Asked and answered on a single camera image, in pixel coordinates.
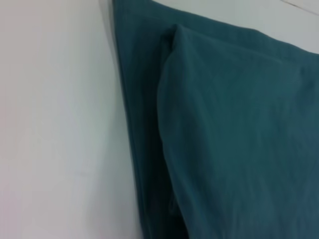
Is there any teal blue shirt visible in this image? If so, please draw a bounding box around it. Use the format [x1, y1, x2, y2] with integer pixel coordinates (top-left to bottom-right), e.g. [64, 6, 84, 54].
[112, 0, 319, 239]

